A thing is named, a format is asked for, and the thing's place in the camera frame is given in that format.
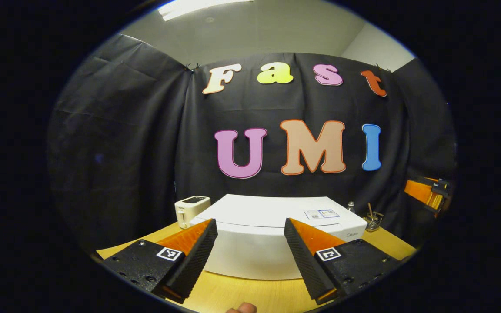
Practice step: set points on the clear glass jar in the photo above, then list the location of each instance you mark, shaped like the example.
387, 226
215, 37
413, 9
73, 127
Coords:
373, 223

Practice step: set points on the white microwave oven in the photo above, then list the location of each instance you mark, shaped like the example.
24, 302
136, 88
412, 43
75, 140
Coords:
250, 234

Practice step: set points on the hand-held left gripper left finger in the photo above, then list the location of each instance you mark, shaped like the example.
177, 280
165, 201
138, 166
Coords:
198, 261

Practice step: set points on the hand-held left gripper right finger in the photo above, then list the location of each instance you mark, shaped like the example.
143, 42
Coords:
302, 261

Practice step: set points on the wooden stick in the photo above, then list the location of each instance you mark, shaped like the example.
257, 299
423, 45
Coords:
369, 208

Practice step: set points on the white toaster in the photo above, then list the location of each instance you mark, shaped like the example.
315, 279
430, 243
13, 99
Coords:
187, 211

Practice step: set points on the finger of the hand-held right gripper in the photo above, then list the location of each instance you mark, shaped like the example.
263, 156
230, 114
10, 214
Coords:
420, 192

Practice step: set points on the black backdrop cloth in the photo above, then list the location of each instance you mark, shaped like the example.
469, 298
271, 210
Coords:
124, 152

